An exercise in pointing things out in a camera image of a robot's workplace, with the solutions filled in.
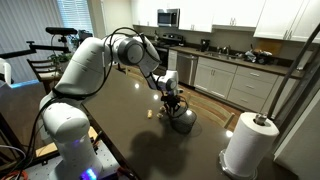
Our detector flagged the white lower drawer cabinets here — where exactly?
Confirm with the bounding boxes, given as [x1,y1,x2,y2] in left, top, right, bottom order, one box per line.
[168,47,288,113]

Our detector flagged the dark wooden chair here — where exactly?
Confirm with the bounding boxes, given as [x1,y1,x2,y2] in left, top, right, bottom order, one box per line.
[27,59,62,94]

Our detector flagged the stainless dishwasher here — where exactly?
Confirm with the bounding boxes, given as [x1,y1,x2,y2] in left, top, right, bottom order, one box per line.
[176,52,198,86]

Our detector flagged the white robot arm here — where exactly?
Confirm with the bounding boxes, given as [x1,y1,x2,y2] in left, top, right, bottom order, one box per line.
[40,33,178,180]

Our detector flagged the microwave oven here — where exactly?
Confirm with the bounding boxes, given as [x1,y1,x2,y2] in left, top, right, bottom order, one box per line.
[157,9,180,28]

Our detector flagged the white upper cabinets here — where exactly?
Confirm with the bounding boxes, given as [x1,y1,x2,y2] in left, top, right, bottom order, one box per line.
[130,0,320,42]

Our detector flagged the black camera on stand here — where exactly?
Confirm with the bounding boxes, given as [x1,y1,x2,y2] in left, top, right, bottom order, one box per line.
[45,27,77,36]

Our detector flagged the kitchen faucet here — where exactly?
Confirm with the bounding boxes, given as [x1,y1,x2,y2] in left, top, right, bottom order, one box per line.
[217,46,231,55]

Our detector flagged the black coffee maker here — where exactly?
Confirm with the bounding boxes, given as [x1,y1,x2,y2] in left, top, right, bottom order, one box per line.
[200,39,210,52]

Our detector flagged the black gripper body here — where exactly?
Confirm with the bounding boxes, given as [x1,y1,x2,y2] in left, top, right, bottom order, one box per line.
[161,95,181,107]

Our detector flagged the white paper towel roll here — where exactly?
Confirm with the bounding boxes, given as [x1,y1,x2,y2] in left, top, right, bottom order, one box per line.
[219,112,279,180]

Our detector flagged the white wooden chair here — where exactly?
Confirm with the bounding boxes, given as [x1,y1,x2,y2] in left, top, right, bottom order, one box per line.
[186,93,235,129]

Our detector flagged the black stove range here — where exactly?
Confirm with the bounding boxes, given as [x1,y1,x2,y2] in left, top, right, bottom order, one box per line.
[152,33,184,68]

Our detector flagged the packaged burger candy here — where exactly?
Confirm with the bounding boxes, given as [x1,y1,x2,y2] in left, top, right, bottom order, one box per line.
[159,106,166,112]
[147,110,153,119]
[157,113,164,119]

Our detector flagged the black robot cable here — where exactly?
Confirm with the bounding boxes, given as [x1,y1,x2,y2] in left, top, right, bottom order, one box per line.
[16,27,161,180]

